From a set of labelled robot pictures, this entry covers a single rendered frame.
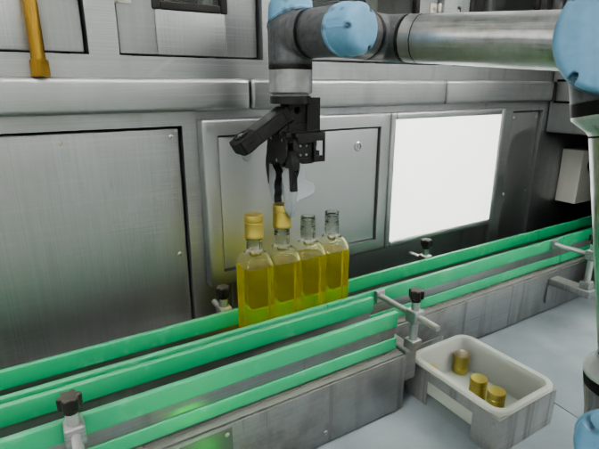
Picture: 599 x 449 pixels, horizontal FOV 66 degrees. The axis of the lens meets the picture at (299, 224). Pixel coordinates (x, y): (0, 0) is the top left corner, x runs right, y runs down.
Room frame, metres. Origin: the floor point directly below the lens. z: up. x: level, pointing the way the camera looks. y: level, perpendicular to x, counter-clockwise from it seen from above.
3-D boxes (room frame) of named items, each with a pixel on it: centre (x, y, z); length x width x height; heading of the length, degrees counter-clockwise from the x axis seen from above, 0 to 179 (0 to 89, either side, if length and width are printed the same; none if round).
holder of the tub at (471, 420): (0.82, -0.35, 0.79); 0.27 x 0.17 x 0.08; 31
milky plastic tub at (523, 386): (0.80, -0.36, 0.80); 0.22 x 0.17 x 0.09; 31
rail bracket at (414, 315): (0.82, -0.21, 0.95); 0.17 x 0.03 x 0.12; 31
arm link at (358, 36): (0.77, -0.07, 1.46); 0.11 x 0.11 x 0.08; 44
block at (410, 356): (0.83, -0.20, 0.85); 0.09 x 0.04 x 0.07; 31
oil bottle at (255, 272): (0.79, 0.08, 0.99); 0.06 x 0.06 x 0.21; 31
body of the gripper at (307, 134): (0.83, 0.01, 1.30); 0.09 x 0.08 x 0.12; 122
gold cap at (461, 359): (0.89, -0.36, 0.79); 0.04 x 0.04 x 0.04
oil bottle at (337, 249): (0.88, -0.07, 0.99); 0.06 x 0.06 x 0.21; 32
